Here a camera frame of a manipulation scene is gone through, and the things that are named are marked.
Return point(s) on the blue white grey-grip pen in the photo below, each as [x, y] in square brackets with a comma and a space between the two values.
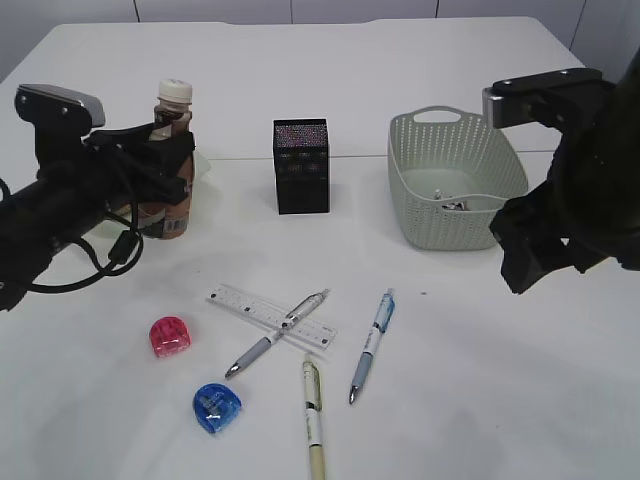
[378, 329]

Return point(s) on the pink pencil sharpener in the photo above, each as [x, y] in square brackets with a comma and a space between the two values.
[168, 336]

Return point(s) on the brown coffee bottle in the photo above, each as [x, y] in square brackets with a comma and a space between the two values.
[172, 117]

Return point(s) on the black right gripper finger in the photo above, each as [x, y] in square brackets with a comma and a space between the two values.
[527, 260]

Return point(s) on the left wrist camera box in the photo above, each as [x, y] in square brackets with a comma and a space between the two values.
[61, 119]

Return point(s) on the clear plastic ruler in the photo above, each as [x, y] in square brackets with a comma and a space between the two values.
[310, 334]

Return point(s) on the black mesh pen holder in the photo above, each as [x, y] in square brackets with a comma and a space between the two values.
[301, 164]

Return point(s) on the pale green wavy glass plate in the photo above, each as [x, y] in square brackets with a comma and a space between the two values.
[200, 170]

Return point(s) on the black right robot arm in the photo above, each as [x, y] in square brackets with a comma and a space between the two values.
[632, 75]

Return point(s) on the beige grip white pen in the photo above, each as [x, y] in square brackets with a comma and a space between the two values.
[313, 408]

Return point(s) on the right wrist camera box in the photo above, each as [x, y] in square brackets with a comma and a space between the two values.
[556, 99]

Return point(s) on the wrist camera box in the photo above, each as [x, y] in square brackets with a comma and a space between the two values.
[556, 99]
[61, 119]

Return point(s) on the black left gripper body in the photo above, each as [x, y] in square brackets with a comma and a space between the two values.
[90, 174]

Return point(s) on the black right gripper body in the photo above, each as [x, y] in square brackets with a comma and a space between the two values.
[590, 196]

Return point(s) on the pale green plastic basket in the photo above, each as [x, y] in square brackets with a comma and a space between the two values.
[445, 148]

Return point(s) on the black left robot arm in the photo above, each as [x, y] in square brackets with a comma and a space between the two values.
[28, 247]

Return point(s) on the grey grip silver pen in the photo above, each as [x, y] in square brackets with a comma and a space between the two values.
[264, 343]

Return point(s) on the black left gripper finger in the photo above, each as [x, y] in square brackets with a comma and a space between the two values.
[164, 154]
[151, 186]

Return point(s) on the blue pencil sharpener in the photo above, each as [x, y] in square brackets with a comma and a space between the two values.
[215, 406]

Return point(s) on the paper scrap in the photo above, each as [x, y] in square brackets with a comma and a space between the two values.
[455, 203]

